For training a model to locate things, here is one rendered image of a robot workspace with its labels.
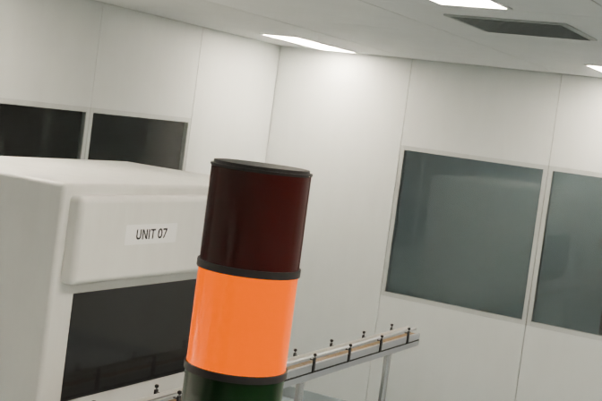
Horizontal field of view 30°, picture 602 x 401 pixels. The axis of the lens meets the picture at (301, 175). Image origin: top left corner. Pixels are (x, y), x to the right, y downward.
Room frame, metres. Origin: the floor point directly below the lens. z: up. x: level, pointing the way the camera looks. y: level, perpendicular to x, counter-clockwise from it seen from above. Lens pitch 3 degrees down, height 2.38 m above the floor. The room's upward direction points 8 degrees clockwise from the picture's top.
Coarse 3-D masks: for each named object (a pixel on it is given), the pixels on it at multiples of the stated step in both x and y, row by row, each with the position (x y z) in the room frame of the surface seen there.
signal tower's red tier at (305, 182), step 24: (216, 168) 0.53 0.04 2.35; (216, 192) 0.53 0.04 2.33; (240, 192) 0.52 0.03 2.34; (264, 192) 0.52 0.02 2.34; (288, 192) 0.52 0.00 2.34; (216, 216) 0.53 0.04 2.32; (240, 216) 0.52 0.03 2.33; (264, 216) 0.52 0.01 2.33; (288, 216) 0.52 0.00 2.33; (216, 240) 0.52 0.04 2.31; (240, 240) 0.52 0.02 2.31; (264, 240) 0.52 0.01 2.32; (288, 240) 0.53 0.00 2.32; (240, 264) 0.52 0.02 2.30; (264, 264) 0.52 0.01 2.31; (288, 264) 0.53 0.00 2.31
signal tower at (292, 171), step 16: (224, 160) 0.53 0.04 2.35; (240, 160) 0.55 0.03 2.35; (304, 176) 0.53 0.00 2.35; (224, 272) 0.52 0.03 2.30; (240, 272) 0.52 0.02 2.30; (256, 272) 0.52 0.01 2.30; (272, 272) 0.52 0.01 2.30; (288, 272) 0.53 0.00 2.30; (192, 368) 0.53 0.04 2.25; (256, 384) 0.52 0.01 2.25
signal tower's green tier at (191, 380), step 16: (192, 384) 0.53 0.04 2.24; (208, 384) 0.52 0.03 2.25; (224, 384) 0.52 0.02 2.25; (240, 384) 0.52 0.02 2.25; (272, 384) 0.53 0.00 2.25; (192, 400) 0.53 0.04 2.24; (208, 400) 0.52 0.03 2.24; (224, 400) 0.52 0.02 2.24; (240, 400) 0.52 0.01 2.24; (256, 400) 0.52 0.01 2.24; (272, 400) 0.53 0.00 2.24
